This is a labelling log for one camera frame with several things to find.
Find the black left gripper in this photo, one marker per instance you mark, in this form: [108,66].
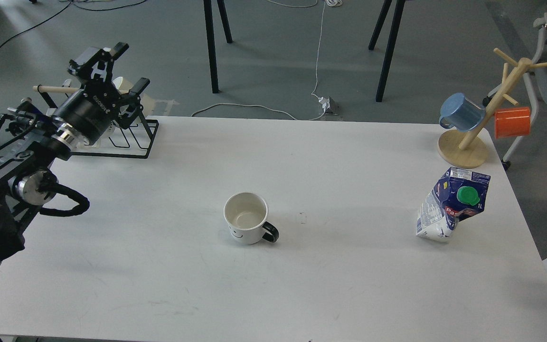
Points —
[89,112]

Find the white smiley face mug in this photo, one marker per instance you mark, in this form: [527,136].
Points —
[246,215]

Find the blue white milk carton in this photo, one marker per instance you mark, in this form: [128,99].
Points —
[459,194]

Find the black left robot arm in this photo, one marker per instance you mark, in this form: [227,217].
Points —
[31,140]

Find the blue metal cup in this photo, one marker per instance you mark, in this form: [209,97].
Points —
[459,112]

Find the orange metal cup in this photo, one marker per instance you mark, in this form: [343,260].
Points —
[511,122]

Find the black stand legs left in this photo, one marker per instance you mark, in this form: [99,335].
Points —
[210,37]

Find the black stand legs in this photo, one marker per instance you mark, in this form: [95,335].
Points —
[210,37]
[391,41]

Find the white power adapter plug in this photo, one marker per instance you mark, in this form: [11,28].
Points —
[329,106]

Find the black stand legs right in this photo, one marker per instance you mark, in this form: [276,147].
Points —
[391,41]

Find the wooden mug tree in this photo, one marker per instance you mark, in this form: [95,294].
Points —
[465,149]

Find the black wire cup rack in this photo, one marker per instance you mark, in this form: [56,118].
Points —
[133,142]

